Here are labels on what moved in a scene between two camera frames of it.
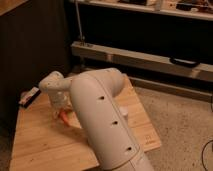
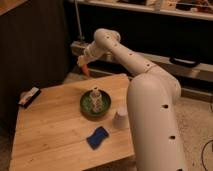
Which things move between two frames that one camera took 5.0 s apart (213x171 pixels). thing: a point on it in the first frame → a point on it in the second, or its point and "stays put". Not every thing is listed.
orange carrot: x=64 y=118 → x=85 y=69
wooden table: x=42 y=143 stays put
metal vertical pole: x=79 y=22 stays put
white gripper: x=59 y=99 → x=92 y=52
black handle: x=187 y=62 stays put
